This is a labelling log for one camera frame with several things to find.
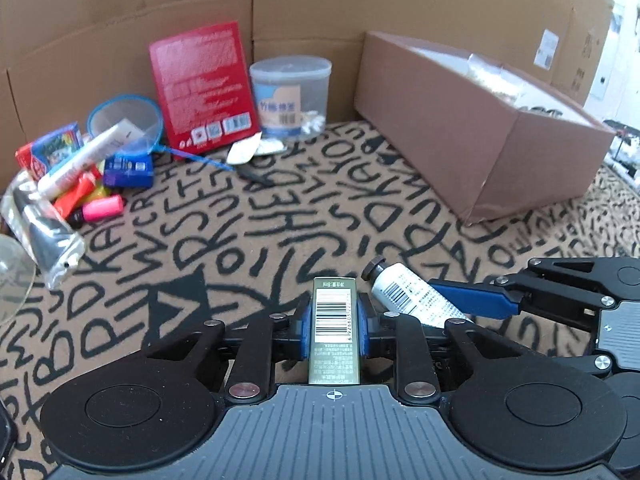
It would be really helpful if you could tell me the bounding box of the letter patterned mat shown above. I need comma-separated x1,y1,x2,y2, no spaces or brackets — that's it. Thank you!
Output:
0,120,640,480

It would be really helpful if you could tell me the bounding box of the orange highlighter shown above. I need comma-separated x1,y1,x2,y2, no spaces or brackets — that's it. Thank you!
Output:
52,172,96,221

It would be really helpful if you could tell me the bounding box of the makeup brush in clear packet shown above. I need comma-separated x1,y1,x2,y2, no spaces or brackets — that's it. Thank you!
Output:
0,170,87,290

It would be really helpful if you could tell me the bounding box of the green slim box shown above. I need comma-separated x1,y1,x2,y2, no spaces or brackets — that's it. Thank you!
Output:
307,276,362,386

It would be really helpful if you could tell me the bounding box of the large white tube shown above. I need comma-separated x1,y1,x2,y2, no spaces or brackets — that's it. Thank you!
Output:
37,119,146,200

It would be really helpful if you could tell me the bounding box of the red and blue card box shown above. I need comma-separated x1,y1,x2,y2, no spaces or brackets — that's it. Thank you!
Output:
15,121,85,183

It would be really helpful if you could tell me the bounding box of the white sachet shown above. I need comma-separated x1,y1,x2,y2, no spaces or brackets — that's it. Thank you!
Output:
226,131,264,166

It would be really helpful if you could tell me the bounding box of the small blue box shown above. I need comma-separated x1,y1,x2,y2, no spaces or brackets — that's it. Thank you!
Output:
102,152,155,188

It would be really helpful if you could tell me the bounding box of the brown cardboard box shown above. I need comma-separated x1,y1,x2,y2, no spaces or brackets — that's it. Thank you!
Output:
354,30,617,226

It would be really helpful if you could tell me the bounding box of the blue hand net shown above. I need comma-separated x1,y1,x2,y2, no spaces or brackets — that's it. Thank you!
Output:
86,94,236,172

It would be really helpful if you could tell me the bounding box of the red flat box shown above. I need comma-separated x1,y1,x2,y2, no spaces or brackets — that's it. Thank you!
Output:
148,21,261,153

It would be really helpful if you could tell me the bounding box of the large cardboard sheet backdrop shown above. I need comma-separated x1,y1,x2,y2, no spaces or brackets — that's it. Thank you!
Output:
0,0,616,191

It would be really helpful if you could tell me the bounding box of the small black stick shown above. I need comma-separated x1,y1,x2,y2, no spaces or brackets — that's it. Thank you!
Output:
235,165,275,187

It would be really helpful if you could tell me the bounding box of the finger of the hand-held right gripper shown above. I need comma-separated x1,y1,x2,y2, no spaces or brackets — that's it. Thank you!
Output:
430,257,618,331
522,346,613,376

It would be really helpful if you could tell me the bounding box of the small white tube black cap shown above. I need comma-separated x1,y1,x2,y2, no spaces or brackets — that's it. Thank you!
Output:
361,256,468,330

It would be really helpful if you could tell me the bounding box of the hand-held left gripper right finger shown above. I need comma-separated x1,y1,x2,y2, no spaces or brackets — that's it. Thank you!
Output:
356,294,526,406

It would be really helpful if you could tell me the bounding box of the pink highlighter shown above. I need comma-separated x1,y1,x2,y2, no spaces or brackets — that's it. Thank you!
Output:
82,195,124,222

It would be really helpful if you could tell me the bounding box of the clear plastic funnel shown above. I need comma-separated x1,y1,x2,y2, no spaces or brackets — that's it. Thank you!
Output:
0,234,38,328

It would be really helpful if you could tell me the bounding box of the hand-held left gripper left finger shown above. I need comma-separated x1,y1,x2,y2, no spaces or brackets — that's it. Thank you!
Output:
142,292,315,406

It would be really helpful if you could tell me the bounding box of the clear round swab jar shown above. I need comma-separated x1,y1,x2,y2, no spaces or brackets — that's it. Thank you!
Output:
249,56,333,142

